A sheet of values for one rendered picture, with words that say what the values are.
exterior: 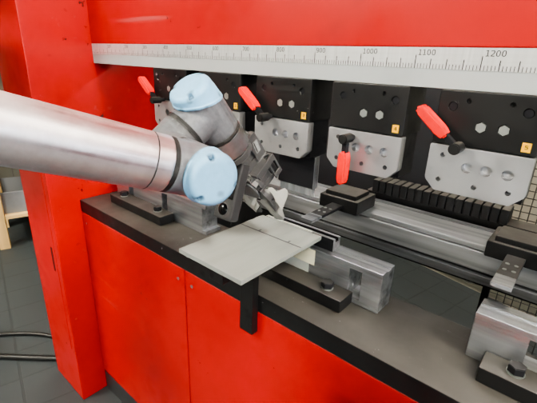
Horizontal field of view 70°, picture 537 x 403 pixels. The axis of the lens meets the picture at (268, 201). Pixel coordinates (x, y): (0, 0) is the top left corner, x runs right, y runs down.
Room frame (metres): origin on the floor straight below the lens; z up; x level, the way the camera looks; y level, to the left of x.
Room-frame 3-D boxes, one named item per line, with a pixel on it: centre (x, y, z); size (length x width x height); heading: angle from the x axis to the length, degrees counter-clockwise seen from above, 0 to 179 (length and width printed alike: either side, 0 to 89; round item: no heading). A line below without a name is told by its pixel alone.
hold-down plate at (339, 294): (0.80, -0.06, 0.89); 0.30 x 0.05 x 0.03; 50
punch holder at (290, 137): (0.89, -0.05, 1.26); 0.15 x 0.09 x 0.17; 50
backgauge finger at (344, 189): (0.99, -0.18, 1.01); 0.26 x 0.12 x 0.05; 140
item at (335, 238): (0.86, -0.08, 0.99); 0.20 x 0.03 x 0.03; 50
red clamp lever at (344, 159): (0.72, -0.14, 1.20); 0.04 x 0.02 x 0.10; 140
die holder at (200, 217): (1.22, 0.36, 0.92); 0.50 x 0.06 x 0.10; 50
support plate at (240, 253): (0.76, 0.03, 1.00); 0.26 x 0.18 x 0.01; 140
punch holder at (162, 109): (1.14, 0.26, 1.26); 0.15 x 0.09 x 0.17; 50
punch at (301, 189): (0.87, -0.07, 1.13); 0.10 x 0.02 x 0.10; 50
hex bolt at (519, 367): (0.50, -0.42, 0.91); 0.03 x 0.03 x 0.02
